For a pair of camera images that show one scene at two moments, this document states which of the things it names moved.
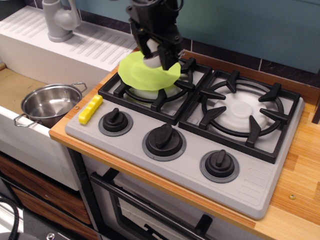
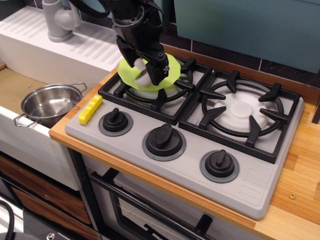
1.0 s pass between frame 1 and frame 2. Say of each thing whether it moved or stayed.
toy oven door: stayed
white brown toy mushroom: moved
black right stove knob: stayed
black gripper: moved
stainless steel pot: stayed
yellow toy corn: stayed
